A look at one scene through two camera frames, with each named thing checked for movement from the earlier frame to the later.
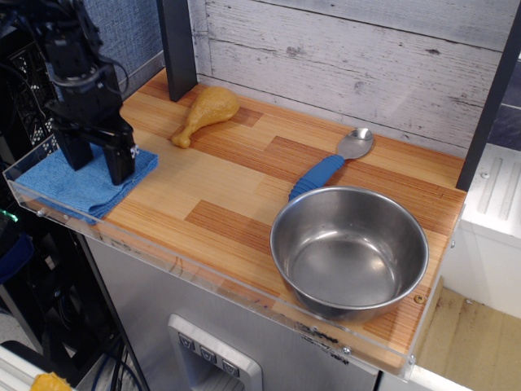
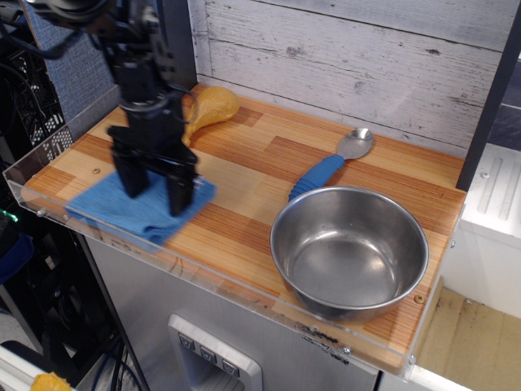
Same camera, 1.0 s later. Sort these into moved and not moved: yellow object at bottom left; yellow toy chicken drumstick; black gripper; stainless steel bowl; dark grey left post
Moved: black gripper
Not moved: dark grey left post; yellow object at bottom left; yellow toy chicken drumstick; stainless steel bowl
